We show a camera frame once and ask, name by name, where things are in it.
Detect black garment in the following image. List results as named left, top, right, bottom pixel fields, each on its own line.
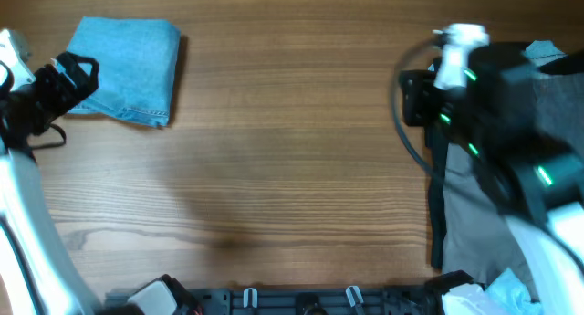
left=424, top=41, right=583, bottom=270

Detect grey trousers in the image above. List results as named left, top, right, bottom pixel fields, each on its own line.
left=442, top=73, right=583, bottom=299

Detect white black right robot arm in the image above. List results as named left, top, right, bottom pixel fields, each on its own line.
left=390, top=42, right=583, bottom=314

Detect light blue cloth bottom right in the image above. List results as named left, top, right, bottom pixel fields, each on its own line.
left=485, top=268, right=544, bottom=315

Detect light blue shirt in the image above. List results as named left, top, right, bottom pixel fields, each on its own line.
left=524, top=40, right=566, bottom=67

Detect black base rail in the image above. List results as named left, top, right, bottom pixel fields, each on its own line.
left=105, top=285, right=448, bottom=315

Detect light blue denim jeans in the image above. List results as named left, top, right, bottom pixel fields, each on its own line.
left=67, top=16, right=181, bottom=128

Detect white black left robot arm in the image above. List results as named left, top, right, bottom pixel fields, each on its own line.
left=1, top=29, right=203, bottom=314

